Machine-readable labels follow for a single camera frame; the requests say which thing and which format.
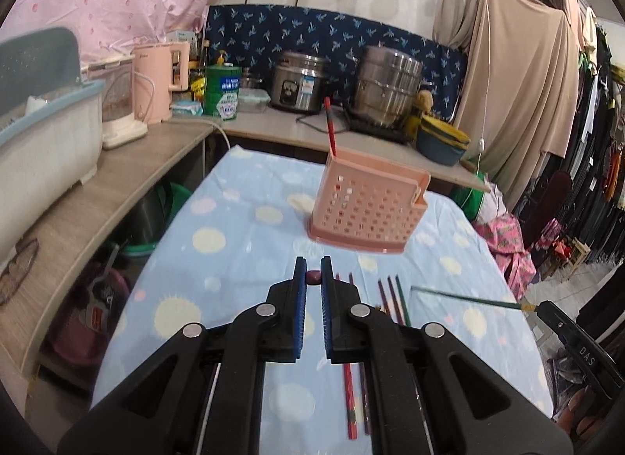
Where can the blue polka dot tablecloth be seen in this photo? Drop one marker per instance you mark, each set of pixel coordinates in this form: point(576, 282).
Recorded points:
point(234, 240)

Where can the steel rice cooker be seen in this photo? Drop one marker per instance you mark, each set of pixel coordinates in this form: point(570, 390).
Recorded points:
point(295, 83)

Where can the pink electric kettle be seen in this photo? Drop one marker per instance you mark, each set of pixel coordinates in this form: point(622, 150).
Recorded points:
point(156, 83)

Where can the beige curtain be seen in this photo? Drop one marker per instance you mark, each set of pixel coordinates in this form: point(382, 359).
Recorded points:
point(517, 83)

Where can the red chopstick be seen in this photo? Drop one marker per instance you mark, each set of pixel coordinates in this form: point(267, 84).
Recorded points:
point(331, 127)
point(349, 401)

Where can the small steel lidded pot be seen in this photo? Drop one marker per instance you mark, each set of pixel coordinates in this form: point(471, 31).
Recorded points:
point(251, 79)

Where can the wet wipes pack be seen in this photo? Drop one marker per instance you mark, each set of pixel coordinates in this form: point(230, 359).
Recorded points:
point(187, 108)

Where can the brown chopstick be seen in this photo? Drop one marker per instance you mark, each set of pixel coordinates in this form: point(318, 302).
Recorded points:
point(392, 294)

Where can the blue bowl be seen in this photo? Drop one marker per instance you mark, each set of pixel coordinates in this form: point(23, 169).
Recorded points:
point(439, 149)

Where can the black induction cooker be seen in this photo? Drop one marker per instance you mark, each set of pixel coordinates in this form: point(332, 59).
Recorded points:
point(376, 131)

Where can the white countertop appliance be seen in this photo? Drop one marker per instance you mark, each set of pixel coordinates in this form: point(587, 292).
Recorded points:
point(117, 103)

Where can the steel steamer pot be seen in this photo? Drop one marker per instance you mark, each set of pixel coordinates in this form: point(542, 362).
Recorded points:
point(385, 88)

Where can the green plastic bucket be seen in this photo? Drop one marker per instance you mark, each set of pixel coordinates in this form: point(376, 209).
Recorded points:
point(176, 196)

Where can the wooden stool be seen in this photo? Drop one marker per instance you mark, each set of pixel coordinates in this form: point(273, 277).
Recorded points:
point(571, 254)

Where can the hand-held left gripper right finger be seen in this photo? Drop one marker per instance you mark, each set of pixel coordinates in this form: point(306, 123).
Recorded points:
point(326, 320)

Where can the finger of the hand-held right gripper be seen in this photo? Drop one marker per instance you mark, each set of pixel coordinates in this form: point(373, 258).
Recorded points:
point(554, 315)

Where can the white dish bin blue lid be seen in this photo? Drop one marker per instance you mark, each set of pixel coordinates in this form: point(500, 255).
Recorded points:
point(44, 142)

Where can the green tin can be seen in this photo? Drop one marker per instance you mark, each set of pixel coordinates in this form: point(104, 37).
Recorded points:
point(222, 93)

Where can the green cloth bag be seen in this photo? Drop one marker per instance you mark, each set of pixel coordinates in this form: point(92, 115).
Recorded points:
point(473, 196)

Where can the row of hanging clothes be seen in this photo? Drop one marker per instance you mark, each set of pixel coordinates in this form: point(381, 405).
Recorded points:
point(600, 118)

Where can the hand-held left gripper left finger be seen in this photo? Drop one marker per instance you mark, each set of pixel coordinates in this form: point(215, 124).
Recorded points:
point(299, 311)

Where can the glass container teal lid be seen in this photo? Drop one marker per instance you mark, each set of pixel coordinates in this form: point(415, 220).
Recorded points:
point(253, 101)

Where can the wooden kitchen counter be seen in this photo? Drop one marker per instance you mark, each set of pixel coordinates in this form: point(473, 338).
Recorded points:
point(293, 132)

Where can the yellow bowl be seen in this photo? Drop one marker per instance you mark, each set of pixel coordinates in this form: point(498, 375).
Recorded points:
point(447, 130)

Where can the wooden side shelf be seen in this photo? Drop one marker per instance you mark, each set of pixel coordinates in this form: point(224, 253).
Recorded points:
point(122, 181)

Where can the navy floral cloth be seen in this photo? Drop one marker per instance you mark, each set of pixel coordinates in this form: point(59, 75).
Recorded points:
point(254, 39)

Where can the eyeglasses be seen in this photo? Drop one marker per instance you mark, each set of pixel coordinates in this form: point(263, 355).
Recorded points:
point(19, 269)

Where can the pink plastic utensil basket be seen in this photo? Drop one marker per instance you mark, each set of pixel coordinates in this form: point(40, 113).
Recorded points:
point(366, 210)

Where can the maroon chopstick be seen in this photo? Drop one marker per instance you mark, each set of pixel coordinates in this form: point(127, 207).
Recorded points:
point(314, 277)
point(382, 293)

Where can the green chopstick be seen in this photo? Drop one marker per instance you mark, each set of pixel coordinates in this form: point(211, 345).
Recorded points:
point(401, 299)
point(468, 299)

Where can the pink pineapple print cloth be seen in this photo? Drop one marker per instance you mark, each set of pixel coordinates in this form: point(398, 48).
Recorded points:
point(508, 245)

